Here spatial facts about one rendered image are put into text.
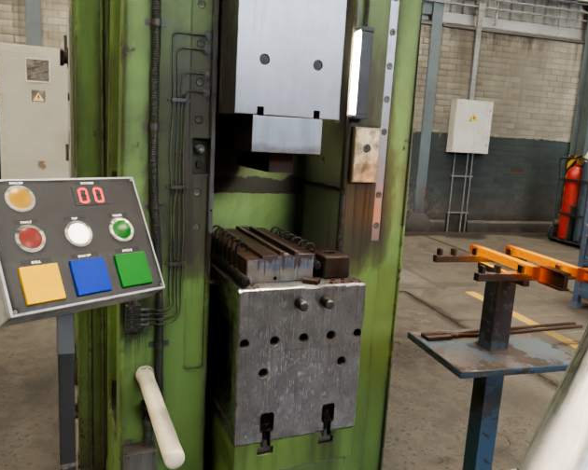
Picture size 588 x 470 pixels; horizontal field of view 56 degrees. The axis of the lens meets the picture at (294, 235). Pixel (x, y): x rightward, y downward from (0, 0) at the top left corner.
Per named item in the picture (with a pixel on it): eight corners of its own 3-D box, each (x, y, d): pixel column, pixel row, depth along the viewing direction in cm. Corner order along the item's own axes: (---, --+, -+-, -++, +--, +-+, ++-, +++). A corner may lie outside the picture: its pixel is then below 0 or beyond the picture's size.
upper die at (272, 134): (320, 155, 152) (322, 119, 150) (251, 151, 144) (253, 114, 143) (267, 147, 190) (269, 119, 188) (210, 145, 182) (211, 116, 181)
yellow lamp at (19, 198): (33, 210, 111) (32, 188, 110) (7, 210, 109) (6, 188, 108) (34, 208, 113) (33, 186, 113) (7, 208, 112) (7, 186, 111)
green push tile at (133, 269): (153, 281, 124) (144, 250, 125) (124, 287, 119) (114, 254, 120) (149, 284, 125) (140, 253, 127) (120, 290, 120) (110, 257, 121)
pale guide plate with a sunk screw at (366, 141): (376, 183, 175) (381, 128, 172) (351, 182, 171) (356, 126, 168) (372, 182, 177) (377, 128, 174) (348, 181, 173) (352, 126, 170)
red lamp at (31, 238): (43, 250, 109) (43, 228, 108) (17, 251, 107) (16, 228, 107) (43, 246, 112) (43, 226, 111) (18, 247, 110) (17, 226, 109)
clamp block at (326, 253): (349, 277, 163) (351, 255, 162) (323, 279, 160) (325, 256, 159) (331, 268, 174) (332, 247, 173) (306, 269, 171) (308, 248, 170)
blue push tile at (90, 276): (113, 289, 117) (104, 255, 118) (78, 295, 111) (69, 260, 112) (109, 291, 118) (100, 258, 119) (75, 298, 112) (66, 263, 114)
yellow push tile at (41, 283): (66, 298, 110) (57, 262, 111) (28, 304, 104) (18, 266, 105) (63, 300, 111) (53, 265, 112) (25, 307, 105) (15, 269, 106)
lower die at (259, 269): (312, 280, 158) (314, 250, 157) (245, 283, 151) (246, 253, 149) (262, 249, 196) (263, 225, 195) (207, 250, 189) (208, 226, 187)
